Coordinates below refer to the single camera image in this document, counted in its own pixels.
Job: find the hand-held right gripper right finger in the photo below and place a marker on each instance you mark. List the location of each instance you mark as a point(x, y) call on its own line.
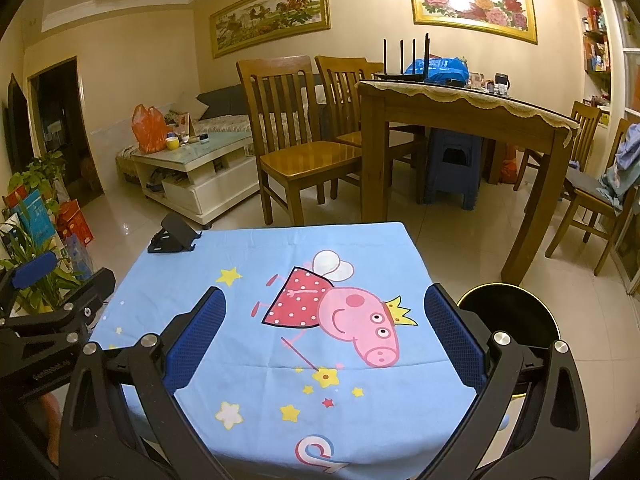
point(452, 340)

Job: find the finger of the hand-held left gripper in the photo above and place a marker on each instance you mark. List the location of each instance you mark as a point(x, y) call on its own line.
point(32, 270)
point(92, 295)

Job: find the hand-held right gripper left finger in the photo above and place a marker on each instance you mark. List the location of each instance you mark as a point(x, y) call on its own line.
point(197, 340)

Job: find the black gold-rimmed trash bin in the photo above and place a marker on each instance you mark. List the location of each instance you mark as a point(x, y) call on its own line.
point(515, 310)

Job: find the person's left hand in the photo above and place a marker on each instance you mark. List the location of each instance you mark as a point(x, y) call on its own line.
point(51, 422)

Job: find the green potted plant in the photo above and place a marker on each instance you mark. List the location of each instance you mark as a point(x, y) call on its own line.
point(35, 300)

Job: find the blue gift box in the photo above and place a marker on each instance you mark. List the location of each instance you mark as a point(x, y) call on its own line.
point(37, 215)

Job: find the red gift box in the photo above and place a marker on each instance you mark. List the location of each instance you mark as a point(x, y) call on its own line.
point(75, 222)

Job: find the blue cartoon tablecloth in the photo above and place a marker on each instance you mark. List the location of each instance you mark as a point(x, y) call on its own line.
point(260, 270)

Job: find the black phone stand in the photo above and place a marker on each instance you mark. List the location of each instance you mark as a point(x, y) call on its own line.
point(172, 232)

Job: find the black television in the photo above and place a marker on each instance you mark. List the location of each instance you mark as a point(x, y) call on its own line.
point(17, 125)

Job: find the white glass coffee table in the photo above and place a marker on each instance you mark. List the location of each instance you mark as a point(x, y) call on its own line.
point(200, 180)

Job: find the blue plastic stool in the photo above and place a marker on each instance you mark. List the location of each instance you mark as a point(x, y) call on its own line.
point(452, 170)

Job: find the yellow cup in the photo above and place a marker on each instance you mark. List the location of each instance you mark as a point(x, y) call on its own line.
point(172, 143)

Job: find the orange plastic bag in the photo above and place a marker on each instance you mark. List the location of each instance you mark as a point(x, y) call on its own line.
point(149, 130)

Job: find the wooden dining chair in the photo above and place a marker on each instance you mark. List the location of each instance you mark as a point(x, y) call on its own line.
point(585, 195)
point(305, 160)
point(587, 120)
point(350, 85)

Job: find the wooden dining table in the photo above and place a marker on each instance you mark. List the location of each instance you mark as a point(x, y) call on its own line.
point(450, 110)

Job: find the grey sofa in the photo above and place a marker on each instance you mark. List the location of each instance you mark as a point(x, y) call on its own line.
point(222, 102)

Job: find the pale blue clothes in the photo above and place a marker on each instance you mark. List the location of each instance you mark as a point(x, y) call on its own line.
point(622, 170)

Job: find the black router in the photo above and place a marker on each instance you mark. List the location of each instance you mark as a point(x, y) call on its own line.
point(400, 75)

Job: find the blue plastic bag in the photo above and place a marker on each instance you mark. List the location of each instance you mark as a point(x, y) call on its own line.
point(437, 70)

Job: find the framed horse painting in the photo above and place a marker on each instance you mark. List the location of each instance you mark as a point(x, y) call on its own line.
point(270, 12)

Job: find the framed flower painting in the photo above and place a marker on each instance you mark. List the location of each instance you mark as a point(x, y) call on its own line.
point(472, 2)

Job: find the wall shelf with items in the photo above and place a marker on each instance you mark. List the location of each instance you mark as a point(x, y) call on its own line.
point(597, 40)

